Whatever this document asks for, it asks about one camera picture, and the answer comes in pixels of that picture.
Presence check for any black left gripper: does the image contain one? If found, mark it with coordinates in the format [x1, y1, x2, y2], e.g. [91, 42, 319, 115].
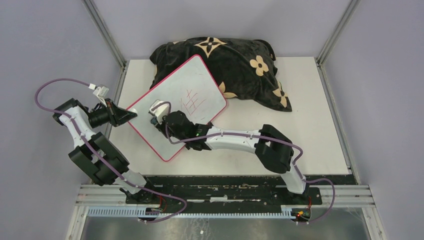
[88, 98, 137, 129]

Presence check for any blue black eraser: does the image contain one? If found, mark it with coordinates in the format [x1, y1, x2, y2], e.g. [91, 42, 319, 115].
[150, 116, 158, 127]

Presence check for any pink framed whiteboard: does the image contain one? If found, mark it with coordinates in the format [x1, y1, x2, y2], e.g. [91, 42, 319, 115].
[128, 54, 227, 161]

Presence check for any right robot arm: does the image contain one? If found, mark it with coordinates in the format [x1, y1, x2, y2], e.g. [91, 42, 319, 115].
[154, 111, 309, 204]

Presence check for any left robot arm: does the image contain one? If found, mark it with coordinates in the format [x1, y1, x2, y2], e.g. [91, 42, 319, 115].
[52, 98, 158, 204]

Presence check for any black floral pillow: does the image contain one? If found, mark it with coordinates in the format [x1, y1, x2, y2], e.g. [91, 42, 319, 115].
[149, 36, 293, 112]

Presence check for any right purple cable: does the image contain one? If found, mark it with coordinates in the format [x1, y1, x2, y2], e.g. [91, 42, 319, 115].
[152, 100, 336, 224]

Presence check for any purple cable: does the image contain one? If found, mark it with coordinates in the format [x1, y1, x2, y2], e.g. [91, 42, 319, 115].
[152, 100, 336, 224]
[35, 78, 187, 224]

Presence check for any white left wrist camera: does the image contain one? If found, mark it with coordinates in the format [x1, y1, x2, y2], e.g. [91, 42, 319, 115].
[92, 85, 109, 106]

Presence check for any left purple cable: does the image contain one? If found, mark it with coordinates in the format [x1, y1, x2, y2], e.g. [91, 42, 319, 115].
[35, 78, 187, 224]

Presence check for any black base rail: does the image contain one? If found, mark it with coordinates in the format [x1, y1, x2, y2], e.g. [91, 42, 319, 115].
[94, 174, 357, 215]

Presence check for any white cable duct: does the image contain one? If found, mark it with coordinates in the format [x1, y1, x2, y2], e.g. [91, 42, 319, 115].
[87, 206, 295, 220]

